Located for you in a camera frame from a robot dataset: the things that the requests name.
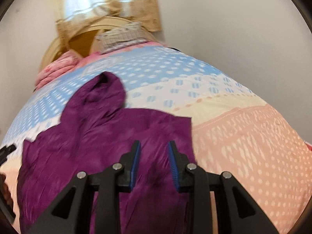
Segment purple puffer hooded jacket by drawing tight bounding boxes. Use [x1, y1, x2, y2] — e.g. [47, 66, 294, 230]
[17, 72, 195, 233]

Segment polka dot bed quilt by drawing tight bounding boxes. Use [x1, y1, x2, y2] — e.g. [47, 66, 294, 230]
[1, 42, 311, 233]

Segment pink folded blanket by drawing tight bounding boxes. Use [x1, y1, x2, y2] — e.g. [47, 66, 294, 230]
[34, 50, 82, 91]

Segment cream wooden headboard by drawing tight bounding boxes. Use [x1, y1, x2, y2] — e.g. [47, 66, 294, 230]
[38, 16, 157, 74]

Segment beige curtain behind headboard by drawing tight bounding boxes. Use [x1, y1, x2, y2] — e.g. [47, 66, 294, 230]
[53, 0, 162, 50]

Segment striped grey pillow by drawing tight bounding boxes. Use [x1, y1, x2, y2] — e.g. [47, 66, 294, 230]
[95, 22, 149, 54]

